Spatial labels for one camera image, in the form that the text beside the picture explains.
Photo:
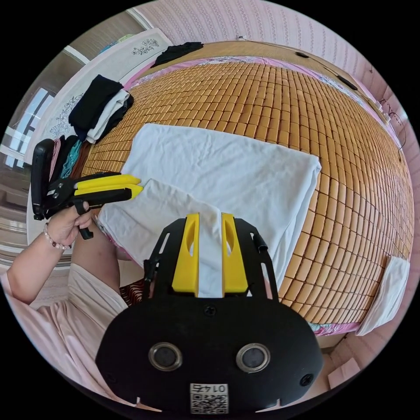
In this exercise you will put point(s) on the window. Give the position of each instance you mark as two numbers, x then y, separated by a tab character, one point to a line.
29	121

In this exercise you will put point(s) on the pile of colourful clothes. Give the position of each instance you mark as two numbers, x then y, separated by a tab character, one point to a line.
70	157

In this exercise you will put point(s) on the person's body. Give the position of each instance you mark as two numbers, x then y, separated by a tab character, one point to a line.
65	321

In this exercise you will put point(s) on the pile of black and white clothes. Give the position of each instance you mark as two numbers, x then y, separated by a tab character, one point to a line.
95	105

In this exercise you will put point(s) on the white short sleeve shirt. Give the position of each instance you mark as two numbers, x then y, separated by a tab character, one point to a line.
229	170

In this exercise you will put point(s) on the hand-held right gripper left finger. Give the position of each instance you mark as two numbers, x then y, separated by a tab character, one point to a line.
185	262

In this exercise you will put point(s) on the folded white cloth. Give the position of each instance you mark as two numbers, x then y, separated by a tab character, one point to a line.
387	295

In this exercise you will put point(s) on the white headboard with flower print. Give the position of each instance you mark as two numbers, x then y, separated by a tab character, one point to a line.
78	85

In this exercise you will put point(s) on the person's left forearm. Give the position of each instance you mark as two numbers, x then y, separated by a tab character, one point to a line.
29	272

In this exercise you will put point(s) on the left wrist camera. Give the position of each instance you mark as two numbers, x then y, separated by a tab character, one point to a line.
41	177

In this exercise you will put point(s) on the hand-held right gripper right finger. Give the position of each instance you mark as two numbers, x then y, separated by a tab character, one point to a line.
234	262

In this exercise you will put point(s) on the person's left hand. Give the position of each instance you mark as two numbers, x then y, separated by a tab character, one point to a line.
65	226

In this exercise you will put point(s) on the black garment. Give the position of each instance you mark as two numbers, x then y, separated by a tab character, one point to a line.
174	52

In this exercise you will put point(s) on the bed with woven bamboo mat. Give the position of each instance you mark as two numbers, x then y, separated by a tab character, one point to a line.
328	131

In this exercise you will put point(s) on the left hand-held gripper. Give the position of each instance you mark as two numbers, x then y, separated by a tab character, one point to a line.
105	197

